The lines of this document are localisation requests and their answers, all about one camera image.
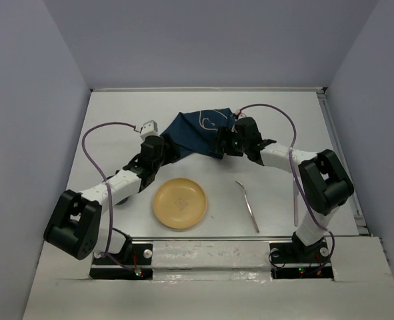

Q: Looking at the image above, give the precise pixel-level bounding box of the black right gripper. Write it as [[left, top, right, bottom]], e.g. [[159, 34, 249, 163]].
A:
[[209, 125, 249, 157]]

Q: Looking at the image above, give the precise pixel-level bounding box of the dark blue patterned cloth napkin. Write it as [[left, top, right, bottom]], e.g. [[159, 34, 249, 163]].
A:
[[163, 108, 235, 159]]

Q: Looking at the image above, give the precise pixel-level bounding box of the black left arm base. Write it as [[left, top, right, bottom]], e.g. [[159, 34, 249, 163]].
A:
[[89, 241, 153, 281]]

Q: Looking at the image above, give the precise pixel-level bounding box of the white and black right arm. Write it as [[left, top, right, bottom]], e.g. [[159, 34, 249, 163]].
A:
[[214, 117, 354, 261]]

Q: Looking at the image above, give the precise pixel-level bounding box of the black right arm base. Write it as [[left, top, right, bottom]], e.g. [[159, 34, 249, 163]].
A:
[[267, 241, 334, 280]]

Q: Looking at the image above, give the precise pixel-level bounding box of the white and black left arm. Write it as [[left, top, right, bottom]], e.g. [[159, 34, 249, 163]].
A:
[[43, 133, 180, 263]]

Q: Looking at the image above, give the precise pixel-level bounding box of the tan round plate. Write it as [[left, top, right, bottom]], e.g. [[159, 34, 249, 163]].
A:
[[152, 178, 207, 230]]

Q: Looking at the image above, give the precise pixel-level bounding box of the dark blue cup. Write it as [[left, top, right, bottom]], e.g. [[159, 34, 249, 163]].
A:
[[115, 197, 129, 206]]

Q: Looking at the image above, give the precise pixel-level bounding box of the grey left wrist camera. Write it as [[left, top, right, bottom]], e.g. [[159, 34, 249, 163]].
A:
[[139, 120, 159, 141]]

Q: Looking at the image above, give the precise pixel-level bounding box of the knife with pink handle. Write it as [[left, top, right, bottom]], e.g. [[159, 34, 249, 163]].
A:
[[293, 179, 299, 227]]

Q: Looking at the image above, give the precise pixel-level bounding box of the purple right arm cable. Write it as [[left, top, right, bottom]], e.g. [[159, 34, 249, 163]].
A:
[[241, 103, 336, 276]]

